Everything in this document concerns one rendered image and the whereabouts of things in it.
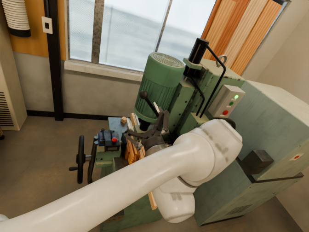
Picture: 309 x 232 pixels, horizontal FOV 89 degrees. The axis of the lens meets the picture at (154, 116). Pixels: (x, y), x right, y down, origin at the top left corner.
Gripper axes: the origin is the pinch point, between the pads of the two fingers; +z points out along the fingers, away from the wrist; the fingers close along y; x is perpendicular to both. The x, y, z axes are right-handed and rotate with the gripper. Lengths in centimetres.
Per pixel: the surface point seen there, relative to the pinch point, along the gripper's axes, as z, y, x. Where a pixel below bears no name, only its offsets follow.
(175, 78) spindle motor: 5.8, 20.0, 2.7
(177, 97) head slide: 7.3, 17.5, -9.1
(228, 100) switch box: -2.9, 37.2, -17.5
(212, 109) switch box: 0.7, 30.0, -22.5
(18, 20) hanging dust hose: 128, -61, 46
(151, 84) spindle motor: 9.1, 9.5, 4.6
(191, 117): 0.6, 18.6, -19.9
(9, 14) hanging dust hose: 128, -63, 52
